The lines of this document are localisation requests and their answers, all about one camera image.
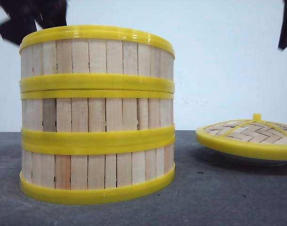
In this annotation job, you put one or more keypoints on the bamboo steamer basket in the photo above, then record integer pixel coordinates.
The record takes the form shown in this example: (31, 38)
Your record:
(97, 178)
(91, 122)
(94, 61)

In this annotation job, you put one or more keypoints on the woven bamboo steamer lid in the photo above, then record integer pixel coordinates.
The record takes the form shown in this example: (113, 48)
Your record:
(254, 138)

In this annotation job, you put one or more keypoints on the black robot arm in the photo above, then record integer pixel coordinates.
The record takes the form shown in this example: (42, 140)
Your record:
(25, 14)

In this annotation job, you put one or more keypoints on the white plate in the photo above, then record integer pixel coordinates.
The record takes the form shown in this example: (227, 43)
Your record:
(252, 161)

